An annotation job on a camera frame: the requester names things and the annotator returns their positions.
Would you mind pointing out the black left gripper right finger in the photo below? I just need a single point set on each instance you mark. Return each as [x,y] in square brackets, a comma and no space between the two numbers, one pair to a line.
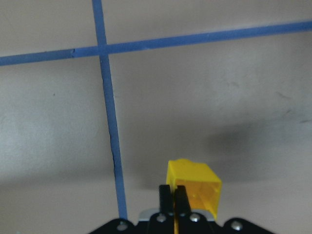
[182,205]

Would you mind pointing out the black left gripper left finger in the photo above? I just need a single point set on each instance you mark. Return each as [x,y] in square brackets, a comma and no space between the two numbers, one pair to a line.
[165,199]

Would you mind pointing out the yellow toy block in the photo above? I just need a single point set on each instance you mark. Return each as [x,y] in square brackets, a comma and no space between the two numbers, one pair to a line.
[203,186]

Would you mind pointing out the brown paper table cover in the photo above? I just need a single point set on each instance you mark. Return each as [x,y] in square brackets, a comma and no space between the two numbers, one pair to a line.
[77,150]

